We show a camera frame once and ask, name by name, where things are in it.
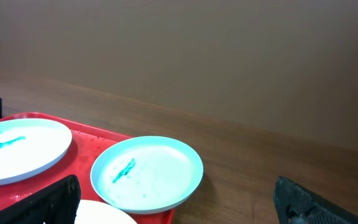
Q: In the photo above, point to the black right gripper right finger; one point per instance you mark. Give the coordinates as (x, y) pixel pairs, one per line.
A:
(295, 204)

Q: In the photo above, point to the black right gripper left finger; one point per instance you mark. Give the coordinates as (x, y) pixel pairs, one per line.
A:
(55, 204)

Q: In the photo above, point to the white plate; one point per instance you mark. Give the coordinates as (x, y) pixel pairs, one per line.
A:
(94, 212)

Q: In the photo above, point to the light blue plate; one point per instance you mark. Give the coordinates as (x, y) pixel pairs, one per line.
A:
(30, 146)
(147, 174)

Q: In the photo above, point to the red plastic tray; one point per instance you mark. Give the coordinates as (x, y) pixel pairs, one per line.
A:
(87, 144)

